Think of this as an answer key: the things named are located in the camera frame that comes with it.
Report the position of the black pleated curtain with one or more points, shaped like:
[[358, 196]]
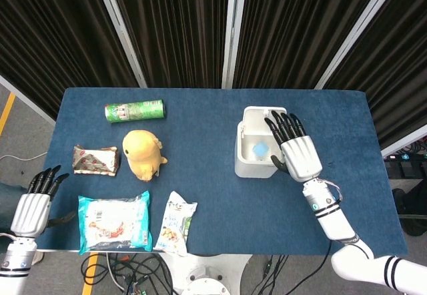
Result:
[[400, 68], [53, 34], [177, 28], [293, 28]]

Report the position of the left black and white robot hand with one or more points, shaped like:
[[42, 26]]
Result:
[[30, 213]]

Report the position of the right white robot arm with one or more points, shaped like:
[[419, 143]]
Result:
[[333, 221]]

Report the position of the small light blue cube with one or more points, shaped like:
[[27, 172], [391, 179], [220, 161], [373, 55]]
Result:
[[261, 149]]

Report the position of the white square bin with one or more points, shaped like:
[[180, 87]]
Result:
[[253, 169]]

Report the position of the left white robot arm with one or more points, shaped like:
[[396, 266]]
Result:
[[16, 261]]

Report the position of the green chips tube can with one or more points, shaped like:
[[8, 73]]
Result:
[[135, 110]]

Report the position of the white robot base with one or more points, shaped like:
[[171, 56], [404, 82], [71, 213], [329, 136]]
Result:
[[207, 271]]

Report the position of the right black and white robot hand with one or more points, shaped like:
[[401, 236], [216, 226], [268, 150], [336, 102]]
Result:
[[300, 156]]

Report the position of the black power strip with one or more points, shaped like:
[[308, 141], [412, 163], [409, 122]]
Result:
[[405, 166]]

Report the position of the blue jeans leg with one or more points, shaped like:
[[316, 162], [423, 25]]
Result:
[[8, 208]]

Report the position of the yellow plush duck toy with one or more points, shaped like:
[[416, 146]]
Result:
[[141, 151]]

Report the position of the white nut snack bag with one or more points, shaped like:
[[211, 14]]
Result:
[[175, 221]]

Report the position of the black bag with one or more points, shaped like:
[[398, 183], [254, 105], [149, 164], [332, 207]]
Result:
[[412, 208]]

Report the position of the crumpled red white wrapper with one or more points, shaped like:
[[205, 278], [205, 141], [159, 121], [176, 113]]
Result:
[[96, 161]]

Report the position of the large blue white snack packet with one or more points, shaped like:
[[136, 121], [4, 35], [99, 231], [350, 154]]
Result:
[[113, 221]]

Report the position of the white frame post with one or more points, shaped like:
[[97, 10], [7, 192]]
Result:
[[405, 144], [360, 31], [26, 99], [233, 31], [121, 31]]

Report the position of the yellow floor tape strip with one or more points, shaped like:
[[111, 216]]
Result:
[[7, 113], [90, 285]]

